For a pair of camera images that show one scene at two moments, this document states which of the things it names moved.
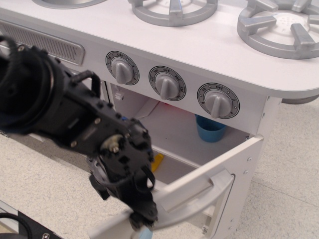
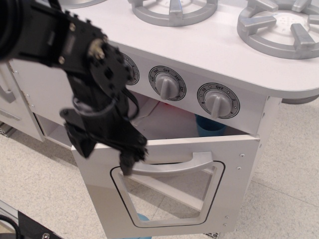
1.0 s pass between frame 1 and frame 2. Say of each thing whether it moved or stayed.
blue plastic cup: stayed
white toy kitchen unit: stayed
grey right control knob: stayed
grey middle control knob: stayed
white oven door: moved
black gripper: moved
